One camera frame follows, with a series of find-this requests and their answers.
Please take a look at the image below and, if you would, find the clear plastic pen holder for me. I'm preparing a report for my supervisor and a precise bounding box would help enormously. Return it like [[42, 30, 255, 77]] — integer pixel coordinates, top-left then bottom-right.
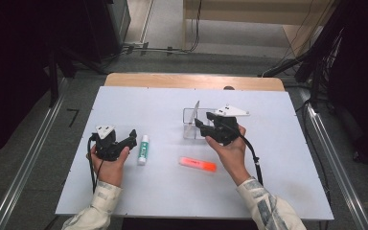
[[181, 106, 221, 141]]

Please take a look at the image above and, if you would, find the wooden table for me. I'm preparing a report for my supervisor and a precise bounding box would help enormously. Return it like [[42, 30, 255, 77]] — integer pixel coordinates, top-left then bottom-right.
[[103, 72, 286, 92]]

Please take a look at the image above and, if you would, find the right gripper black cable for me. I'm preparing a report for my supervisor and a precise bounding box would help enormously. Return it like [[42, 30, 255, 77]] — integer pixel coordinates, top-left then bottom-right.
[[234, 127, 265, 187]]

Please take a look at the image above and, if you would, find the black stand with cables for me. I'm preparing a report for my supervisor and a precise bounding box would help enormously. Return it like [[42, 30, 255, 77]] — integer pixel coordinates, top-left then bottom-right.
[[258, 0, 349, 113]]

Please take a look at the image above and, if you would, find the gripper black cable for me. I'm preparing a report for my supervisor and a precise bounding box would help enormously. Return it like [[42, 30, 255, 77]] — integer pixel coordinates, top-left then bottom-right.
[[86, 134, 103, 195], [234, 127, 265, 187]]

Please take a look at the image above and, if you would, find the black hanging cable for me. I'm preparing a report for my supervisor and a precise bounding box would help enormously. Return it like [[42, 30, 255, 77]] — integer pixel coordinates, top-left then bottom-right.
[[186, 0, 204, 54]]

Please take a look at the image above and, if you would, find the aluminium floor rail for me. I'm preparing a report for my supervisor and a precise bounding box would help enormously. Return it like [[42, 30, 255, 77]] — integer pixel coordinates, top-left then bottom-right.
[[0, 78, 70, 230], [296, 87, 368, 230]]

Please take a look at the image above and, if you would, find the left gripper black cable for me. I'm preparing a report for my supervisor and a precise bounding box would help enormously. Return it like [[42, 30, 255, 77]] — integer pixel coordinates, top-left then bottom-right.
[[86, 134, 103, 195]]

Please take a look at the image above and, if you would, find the black floor cable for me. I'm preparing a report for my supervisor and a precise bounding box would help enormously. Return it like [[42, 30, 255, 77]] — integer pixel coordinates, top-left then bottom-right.
[[295, 99, 333, 209]]

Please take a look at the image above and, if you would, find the light wooden furniture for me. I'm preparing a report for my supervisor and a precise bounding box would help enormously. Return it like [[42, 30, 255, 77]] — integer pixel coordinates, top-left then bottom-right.
[[181, 0, 336, 58]]

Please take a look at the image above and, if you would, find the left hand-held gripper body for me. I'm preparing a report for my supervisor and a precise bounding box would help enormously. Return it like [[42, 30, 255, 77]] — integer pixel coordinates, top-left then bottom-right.
[[90, 125, 123, 162]]

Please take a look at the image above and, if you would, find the orange highlighter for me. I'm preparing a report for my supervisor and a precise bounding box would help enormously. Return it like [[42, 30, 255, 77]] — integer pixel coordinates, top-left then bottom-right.
[[177, 155, 218, 173]]

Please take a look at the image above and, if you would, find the floor cable with clips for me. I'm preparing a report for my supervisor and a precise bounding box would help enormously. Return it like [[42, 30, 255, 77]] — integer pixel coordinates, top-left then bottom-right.
[[121, 41, 186, 57]]

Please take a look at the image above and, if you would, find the white board sheet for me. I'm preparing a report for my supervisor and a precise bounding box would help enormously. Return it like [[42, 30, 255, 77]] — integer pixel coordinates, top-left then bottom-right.
[[55, 85, 334, 221]]

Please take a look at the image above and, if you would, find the white green glue stick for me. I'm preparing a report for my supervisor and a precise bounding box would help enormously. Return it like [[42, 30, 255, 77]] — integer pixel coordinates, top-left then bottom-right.
[[136, 134, 150, 167]]

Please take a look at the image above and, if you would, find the black metal stand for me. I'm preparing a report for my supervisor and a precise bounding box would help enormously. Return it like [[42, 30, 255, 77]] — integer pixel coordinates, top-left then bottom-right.
[[46, 47, 109, 108]]

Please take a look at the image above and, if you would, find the person's right hand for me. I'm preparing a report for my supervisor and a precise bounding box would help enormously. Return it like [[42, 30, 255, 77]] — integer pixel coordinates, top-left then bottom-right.
[[205, 124, 252, 187]]

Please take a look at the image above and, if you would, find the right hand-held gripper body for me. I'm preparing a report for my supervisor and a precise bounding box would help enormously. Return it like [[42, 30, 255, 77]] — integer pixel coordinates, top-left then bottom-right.
[[205, 103, 251, 147]]

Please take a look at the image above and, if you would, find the person's left hand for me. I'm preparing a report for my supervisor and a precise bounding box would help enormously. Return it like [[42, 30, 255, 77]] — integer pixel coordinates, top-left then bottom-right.
[[85, 145, 131, 189]]

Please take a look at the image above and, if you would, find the dark cabinet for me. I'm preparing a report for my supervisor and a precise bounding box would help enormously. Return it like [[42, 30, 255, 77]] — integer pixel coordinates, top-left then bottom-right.
[[82, 0, 132, 63]]

